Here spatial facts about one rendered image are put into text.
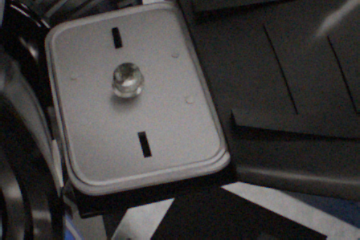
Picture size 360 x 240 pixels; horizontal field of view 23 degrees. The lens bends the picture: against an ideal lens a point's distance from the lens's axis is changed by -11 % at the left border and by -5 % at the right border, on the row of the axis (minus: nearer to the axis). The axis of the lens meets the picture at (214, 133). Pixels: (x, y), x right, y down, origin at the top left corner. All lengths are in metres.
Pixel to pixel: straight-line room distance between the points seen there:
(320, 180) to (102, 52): 0.11
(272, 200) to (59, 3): 0.16
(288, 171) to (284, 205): 0.16
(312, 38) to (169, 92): 0.06
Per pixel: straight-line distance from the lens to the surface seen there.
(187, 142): 0.36
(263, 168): 0.36
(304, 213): 0.52
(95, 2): 0.47
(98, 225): 0.65
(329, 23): 0.40
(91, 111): 0.37
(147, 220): 0.50
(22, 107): 0.33
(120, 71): 0.37
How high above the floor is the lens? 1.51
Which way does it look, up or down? 62 degrees down
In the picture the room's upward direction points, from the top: 2 degrees counter-clockwise
